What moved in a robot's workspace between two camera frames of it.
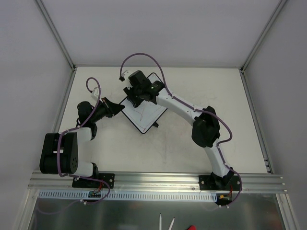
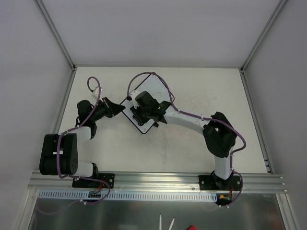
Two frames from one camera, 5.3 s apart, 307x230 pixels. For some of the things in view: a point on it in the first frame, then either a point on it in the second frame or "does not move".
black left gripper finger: x=109 y=103 does not move
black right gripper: x=132 y=96 → x=139 y=115
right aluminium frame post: x=281 y=3 does not move
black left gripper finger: x=115 y=108 does not move
